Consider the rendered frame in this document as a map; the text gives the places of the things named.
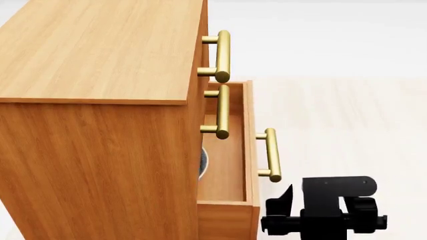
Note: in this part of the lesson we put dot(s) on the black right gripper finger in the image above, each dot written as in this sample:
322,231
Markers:
363,207
282,207

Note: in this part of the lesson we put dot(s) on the open wooden drawer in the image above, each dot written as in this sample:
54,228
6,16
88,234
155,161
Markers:
227,220

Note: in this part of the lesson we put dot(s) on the black bowl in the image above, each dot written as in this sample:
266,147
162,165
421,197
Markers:
204,163

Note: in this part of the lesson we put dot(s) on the wooden three-drawer cabinet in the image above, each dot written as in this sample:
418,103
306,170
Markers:
100,150

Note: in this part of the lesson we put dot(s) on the black gripper camera mount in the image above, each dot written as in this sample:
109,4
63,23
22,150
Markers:
333,187

